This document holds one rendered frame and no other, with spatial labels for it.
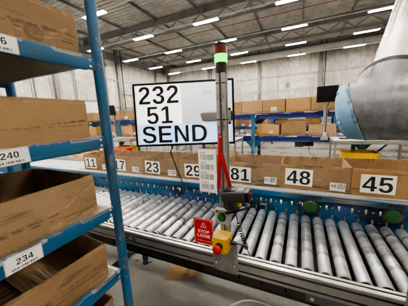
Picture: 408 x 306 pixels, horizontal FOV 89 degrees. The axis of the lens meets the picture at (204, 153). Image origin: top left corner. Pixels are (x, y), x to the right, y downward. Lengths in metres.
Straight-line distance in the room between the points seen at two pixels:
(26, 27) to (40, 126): 0.20
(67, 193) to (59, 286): 0.22
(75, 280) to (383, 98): 0.83
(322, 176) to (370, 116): 0.91
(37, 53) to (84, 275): 0.54
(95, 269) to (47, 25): 0.61
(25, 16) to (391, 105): 0.76
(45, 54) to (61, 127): 0.15
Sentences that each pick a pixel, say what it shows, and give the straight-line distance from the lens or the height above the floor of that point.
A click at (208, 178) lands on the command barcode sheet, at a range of 0.92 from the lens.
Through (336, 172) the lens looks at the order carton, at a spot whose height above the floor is 1.02.
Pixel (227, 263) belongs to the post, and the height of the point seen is 0.72.
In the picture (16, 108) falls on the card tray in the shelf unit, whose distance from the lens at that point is 0.56.
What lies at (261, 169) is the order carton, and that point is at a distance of 1.47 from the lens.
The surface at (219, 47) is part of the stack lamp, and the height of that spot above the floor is 1.64.
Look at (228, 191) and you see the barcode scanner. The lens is 0.85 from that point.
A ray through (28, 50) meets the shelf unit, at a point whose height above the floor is 1.52.
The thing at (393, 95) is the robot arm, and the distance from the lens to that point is 0.59.
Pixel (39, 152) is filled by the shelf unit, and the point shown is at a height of 1.33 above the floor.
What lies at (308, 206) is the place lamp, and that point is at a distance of 1.45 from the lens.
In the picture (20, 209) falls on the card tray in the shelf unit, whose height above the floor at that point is 1.22.
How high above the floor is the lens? 1.39
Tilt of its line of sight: 10 degrees down
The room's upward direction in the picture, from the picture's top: 3 degrees counter-clockwise
